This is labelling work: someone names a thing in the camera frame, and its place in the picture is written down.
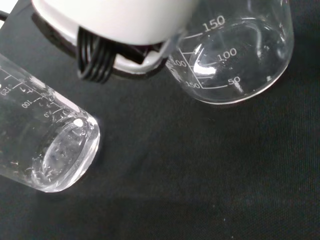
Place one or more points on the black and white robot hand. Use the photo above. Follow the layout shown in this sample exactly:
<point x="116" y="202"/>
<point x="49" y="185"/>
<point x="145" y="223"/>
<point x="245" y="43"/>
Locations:
<point x="120" y="17"/>

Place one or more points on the clear scratched glass beaker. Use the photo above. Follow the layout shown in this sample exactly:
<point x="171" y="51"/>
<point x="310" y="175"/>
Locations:
<point x="50" y="140"/>

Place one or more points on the black bench cloth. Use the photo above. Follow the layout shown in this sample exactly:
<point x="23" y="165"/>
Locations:
<point x="187" y="162"/>

